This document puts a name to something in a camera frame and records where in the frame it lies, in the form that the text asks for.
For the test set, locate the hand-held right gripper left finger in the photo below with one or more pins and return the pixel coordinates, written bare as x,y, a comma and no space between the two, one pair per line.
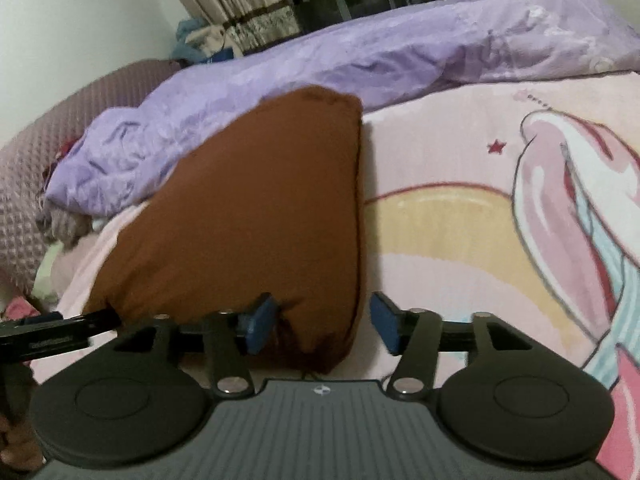
260,327

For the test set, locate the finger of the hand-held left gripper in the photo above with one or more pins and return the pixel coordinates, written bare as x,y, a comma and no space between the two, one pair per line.
92,321

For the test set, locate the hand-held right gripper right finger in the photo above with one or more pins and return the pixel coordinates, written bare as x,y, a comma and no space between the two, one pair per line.
385,325

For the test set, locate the brown fleece garment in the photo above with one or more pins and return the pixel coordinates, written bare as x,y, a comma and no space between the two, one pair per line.
240,220

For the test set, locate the pile of blue clothes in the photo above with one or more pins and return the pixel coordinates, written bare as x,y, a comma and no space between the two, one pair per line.
192,40

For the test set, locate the red printed cloth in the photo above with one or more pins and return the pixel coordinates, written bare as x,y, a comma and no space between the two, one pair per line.
17,308

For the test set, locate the pink printed bed sheet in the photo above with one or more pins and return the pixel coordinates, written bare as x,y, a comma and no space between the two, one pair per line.
450,270

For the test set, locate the grey cloth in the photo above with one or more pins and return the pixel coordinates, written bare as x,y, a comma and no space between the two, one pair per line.
62,225

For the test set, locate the mauve quilted headboard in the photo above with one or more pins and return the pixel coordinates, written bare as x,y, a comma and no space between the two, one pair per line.
30,185

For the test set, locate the purple quilt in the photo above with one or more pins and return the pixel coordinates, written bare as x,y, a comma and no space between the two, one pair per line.
300,65

